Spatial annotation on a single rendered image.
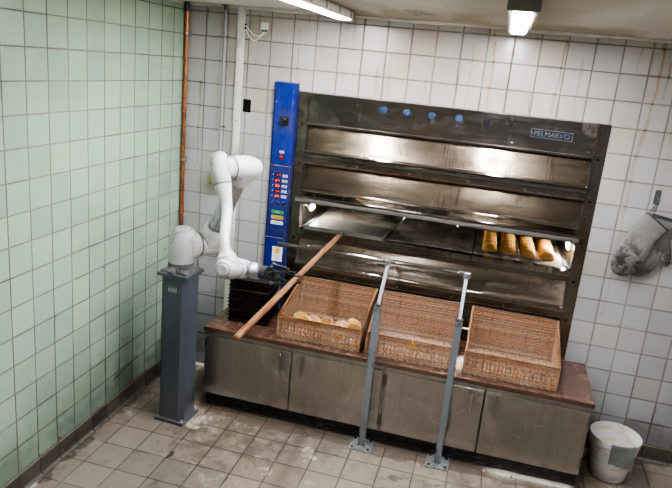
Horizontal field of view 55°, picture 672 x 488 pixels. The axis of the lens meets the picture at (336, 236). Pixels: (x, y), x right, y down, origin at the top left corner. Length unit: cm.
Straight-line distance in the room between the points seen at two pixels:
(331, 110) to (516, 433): 231
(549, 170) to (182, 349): 251
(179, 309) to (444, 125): 200
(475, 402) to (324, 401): 94
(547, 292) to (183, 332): 231
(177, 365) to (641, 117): 315
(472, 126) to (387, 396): 176
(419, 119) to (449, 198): 54
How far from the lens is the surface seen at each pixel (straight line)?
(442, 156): 415
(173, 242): 391
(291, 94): 429
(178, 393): 425
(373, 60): 418
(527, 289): 432
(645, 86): 418
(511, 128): 413
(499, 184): 416
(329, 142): 427
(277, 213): 442
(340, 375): 409
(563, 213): 420
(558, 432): 411
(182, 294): 396
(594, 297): 436
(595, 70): 413
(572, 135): 415
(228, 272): 331
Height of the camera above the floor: 232
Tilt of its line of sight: 15 degrees down
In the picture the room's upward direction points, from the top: 6 degrees clockwise
